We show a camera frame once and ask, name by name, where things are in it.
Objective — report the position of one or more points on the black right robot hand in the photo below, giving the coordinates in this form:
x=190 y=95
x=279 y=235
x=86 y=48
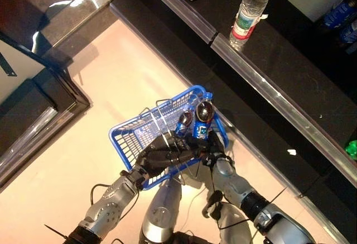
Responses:
x=216 y=149

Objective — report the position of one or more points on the Pepsi cola bottle blue label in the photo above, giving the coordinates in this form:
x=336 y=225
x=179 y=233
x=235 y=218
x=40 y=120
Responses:
x=350 y=34
x=203 y=118
x=184 y=121
x=338 y=13

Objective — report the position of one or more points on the black shelf board holding drinks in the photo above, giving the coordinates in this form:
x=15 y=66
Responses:
x=279 y=59

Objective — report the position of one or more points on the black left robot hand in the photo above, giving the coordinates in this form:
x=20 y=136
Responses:
x=164 y=152

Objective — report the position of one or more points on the small white paper scrap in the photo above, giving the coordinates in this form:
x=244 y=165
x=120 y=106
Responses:
x=291 y=152

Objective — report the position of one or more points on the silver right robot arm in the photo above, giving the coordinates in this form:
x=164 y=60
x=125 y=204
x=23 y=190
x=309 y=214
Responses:
x=234 y=182

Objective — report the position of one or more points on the green Sprite bottle yellow cap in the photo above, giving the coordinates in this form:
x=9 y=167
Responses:
x=352 y=149

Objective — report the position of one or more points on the low black shelf plinth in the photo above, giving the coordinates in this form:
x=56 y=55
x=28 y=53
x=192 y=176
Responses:
x=195 y=59

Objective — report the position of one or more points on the clear water bottle red cap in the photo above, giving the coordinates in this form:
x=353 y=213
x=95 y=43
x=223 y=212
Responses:
x=248 y=12

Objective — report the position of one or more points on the blue plastic shopping basket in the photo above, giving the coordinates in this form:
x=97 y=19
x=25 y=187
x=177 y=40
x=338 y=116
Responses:
x=125 y=138

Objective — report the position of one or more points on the clear plastic price rail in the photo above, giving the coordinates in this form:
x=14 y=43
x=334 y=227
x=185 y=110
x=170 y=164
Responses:
x=279 y=100
x=180 y=6

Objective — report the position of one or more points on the black glass display cabinet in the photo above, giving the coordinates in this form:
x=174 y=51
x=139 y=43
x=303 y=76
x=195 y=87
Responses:
x=42 y=101

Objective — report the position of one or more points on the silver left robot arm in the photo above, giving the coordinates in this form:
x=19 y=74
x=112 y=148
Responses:
x=111 y=205

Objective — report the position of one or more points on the silver left robot leg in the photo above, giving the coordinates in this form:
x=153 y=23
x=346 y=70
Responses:
x=161 y=213

